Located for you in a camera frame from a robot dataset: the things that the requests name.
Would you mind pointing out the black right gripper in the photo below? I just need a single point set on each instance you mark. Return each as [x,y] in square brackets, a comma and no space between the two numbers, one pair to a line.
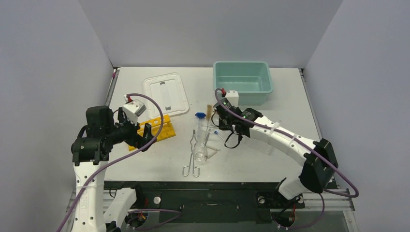
[225,116]

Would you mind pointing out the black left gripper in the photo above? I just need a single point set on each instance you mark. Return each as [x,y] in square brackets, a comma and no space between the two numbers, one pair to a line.
[136,139]

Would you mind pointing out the yellow test tube rack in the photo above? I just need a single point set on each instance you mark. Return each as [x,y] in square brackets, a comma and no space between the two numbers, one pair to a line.
[167,129]

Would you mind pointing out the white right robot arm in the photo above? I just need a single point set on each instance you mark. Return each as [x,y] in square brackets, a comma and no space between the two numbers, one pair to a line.
[317,158]

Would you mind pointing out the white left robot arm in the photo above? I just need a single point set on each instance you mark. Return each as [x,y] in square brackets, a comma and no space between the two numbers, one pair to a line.
[91,151]

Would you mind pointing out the brown test tube brush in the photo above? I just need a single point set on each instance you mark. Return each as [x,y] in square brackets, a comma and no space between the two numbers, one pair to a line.
[209,112]

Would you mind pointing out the blue funnel on stem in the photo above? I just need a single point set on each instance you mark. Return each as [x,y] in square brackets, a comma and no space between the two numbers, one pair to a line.
[200,131]

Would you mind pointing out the small glass beaker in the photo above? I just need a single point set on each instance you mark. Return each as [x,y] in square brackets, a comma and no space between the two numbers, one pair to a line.
[199,153]

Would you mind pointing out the teal plastic bin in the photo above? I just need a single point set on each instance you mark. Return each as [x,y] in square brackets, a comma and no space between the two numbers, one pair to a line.
[251,79]

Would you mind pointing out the white plastic bin lid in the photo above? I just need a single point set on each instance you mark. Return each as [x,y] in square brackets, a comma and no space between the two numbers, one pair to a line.
[168,92]

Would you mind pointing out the metal crucible tongs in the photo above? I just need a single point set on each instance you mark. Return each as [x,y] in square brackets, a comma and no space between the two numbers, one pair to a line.
[191,168]

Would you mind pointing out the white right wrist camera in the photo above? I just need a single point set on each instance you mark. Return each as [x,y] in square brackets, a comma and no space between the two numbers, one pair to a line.
[232,96]

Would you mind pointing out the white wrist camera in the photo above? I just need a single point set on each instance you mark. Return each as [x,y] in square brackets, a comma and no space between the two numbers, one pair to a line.
[232,96]
[133,109]

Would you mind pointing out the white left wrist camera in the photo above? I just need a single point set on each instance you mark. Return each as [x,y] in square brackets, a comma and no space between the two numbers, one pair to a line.
[133,109]

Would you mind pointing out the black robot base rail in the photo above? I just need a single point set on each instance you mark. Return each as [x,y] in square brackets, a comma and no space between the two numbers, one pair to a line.
[212,202]

